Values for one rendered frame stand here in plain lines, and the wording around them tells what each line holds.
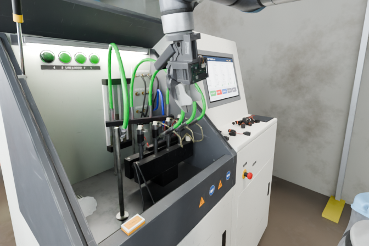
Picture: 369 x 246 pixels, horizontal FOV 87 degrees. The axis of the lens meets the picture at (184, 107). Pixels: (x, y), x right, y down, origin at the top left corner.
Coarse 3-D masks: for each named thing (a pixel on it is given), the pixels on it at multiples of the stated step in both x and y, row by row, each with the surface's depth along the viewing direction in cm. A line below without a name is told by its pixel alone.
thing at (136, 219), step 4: (136, 216) 50; (132, 220) 49; (136, 220) 49; (140, 220) 49; (124, 224) 47; (128, 224) 47; (132, 224) 47; (140, 224) 48; (128, 228) 46; (136, 228) 47; (132, 232) 46
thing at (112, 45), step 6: (108, 48) 74; (114, 48) 61; (108, 54) 76; (120, 54) 59; (108, 60) 79; (120, 60) 56; (108, 66) 81; (120, 66) 55; (108, 72) 82; (120, 72) 54; (108, 78) 83; (108, 84) 85; (126, 84) 54; (126, 90) 53; (126, 96) 53; (126, 102) 53; (126, 108) 54; (126, 114) 54; (126, 120) 56; (126, 126) 58
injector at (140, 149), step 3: (141, 129) 76; (138, 132) 76; (141, 132) 76; (138, 135) 76; (141, 135) 76; (138, 138) 76; (141, 138) 77; (138, 141) 77; (141, 141) 77; (144, 141) 76; (138, 144) 77; (141, 144) 77; (144, 144) 77; (141, 147) 78; (138, 150) 78; (141, 150) 78; (141, 153) 78; (141, 156) 78
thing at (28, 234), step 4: (232, 196) 93; (232, 200) 93; (232, 204) 94; (232, 208) 94; (232, 212) 95; (232, 216) 96; (24, 220) 72; (232, 220) 96; (24, 224) 73; (232, 224) 97; (24, 228) 75; (28, 228) 69; (232, 228) 98; (24, 232) 76; (28, 232) 70; (232, 232) 98; (24, 236) 78; (28, 236) 72; (32, 236) 66; (232, 236) 99; (28, 240) 73; (32, 240) 67; (28, 244) 75; (32, 244) 68; (36, 244) 64
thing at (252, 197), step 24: (216, 48) 130; (240, 72) 155; (216, 120) 119; (264, 144) 124; (240, 168) 96; (264, 168) 131; (240, 192) 100; (264, 192) 139; (240, 216) 104; (264, 216) 148; (240, 240) 109
